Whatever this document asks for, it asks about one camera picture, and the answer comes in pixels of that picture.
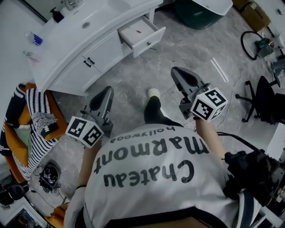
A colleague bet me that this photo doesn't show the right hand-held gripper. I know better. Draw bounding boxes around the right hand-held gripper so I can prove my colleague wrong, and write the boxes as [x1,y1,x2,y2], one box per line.
[171,66,229,122]

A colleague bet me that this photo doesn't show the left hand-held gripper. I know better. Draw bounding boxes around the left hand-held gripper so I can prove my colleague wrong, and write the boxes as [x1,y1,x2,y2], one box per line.
[65,86,114,149]

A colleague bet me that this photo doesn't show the white drawer with black knob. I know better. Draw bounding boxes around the white drawer with black knob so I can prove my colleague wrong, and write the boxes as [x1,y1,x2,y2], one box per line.
[117,16,167,58]

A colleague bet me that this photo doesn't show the person's right forearm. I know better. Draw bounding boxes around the person's right forearm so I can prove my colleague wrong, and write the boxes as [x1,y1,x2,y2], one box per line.
[193,118,225,161]

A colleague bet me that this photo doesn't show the person's left forearm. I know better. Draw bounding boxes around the person's left forearm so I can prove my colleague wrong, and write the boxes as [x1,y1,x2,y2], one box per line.
[77,142,102,187]

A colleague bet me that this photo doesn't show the person's right white clog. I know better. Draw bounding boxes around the person's right white clog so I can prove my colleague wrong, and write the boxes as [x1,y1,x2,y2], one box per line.
[147,88,162,99]

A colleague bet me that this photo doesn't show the white cabinet door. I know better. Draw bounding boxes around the white cabinet door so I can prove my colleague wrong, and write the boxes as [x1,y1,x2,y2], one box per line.
[82,33,124,73]
[52,55,103,93]

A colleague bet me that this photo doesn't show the person's black trousers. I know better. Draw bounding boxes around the person's black trousers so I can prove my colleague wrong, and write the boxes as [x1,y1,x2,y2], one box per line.
[143,97,184,128]

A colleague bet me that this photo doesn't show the orange sofa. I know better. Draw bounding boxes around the orange sofa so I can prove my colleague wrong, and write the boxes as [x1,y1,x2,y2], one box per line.
[3,82,69,185]

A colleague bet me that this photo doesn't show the white and green bathtub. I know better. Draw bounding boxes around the white and green bathtub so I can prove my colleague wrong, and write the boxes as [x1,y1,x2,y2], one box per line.
[175,0,233,30]

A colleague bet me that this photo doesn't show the white vanity cabinet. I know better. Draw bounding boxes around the white vanity cabinet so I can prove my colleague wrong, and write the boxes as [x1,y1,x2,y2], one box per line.
[28,0,167,98]

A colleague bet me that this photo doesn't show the small clear bottle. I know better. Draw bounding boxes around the small clear bottle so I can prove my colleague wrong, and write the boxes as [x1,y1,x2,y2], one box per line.
[23,50,43,62]

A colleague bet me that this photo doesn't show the black office chair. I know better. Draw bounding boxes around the black office chair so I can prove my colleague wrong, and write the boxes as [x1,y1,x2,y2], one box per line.
[235,75,285,125]

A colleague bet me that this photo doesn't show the black white striped blanket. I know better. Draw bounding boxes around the black white striped blanket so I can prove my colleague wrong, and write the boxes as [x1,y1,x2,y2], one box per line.
[12,88,60,180]

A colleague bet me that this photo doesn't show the pale green cloth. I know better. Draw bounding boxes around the pale green cloth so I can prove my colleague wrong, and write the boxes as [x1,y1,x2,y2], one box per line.
[13,124,33,160]

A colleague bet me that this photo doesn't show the black throw with white fringe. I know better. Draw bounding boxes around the black throw with white fringe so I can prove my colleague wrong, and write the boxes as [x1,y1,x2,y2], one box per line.
[0,83,27,156]

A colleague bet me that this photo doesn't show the clear bottle blue label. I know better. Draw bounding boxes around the clear bottle blue label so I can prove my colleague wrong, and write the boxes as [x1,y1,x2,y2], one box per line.
[24,32,43,46]

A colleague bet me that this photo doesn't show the small cardboard box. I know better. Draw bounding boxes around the small cardboard box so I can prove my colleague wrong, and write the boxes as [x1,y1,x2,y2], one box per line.
[231,0,254,11]

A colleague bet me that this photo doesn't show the large cardboard box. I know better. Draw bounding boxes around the large cardboard box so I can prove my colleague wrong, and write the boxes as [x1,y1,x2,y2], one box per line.
[241,1,272,33]

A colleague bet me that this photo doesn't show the black soap dispenser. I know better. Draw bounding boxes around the black soap dispenser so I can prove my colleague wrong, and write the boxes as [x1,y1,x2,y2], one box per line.
[50,7,65,23]

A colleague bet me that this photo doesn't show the chrome faucet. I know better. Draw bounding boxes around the chrome faucet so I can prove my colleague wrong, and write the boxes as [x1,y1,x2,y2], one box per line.
[60,0,81,11]

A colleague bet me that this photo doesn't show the person's white printed T-shirt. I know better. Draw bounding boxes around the person's white printed T-shirt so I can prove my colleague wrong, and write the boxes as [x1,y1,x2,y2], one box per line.
[63,123,262,228]

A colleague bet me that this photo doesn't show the black framed mirror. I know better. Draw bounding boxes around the black framed mirror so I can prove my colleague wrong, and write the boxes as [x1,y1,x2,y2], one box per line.
[23,0,67,23]

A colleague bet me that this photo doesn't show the white desk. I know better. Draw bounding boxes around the white desk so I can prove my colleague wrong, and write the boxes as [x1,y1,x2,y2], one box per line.
[266,123,285,161]

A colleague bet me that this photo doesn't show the black waist pack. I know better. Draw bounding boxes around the black waist pack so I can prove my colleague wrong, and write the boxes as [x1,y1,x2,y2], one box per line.
[224,150,285,207]

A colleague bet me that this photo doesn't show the black bulky device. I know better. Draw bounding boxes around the black bulky device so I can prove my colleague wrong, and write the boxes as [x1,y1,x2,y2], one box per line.
[0,179,30,207]

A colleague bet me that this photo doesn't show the dark cluttered shelf unit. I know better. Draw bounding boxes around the dark cluttered shelf unit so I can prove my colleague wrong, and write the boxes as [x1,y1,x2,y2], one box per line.
[11,204,45,228]

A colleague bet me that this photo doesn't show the grey vacuum with black hose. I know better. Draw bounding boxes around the grey vacuum with black hose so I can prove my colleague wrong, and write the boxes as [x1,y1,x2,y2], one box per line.
[240,31,277,61]

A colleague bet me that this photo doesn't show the black round device with cables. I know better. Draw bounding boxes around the black round device with cables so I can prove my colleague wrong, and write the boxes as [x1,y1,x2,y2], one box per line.
[38,160,62,194]

